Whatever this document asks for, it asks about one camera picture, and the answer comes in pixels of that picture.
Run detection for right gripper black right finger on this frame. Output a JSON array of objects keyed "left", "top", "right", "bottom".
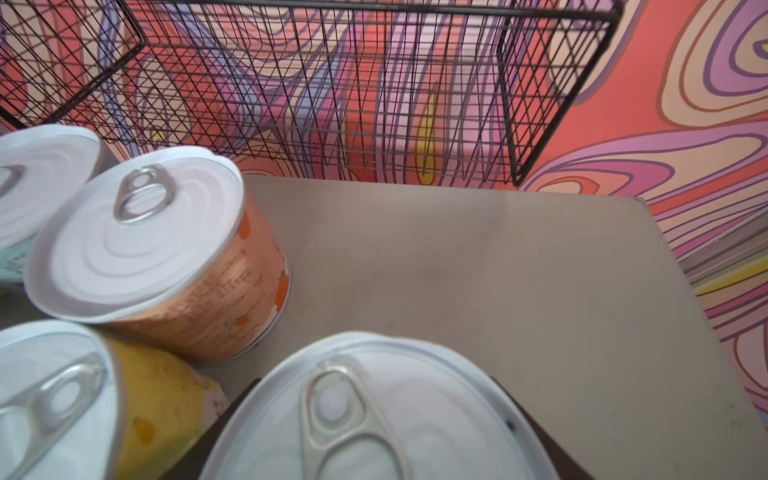
[{"left": 492, "top": 377, "right": 594, "bottom": 480}]

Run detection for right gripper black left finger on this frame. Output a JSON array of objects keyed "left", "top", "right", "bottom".
[{"left": 161, "top": 378, "right": 261, "bottom": 480}]

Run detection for yellow can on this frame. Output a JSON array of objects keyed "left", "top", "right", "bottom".
[{"left": 1, "top": 320, "right": 229, "bottom": 479}]

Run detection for teal can pull tab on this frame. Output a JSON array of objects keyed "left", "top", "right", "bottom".
[{"left": 201, "top": 332, "right": 557, "bottom": 479}]

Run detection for orange pink can pull tab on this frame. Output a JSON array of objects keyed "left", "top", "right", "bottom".
[{"left": 24, "top": 146, "right": 292, "bottom": 365}]

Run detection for teal can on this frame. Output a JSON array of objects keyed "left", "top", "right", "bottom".
[{"left": 1, "top": 124, "right": 119, "bottom": 286}]

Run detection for grey metal cabinet box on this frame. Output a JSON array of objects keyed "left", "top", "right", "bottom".
[{"left": 208, "top": 177, "right": 767, "bottom": 479}]

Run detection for black wire basket back wall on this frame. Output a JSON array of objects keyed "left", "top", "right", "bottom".
[{"left": 1, "top": 1, "right": 625, "bottom": 188}]

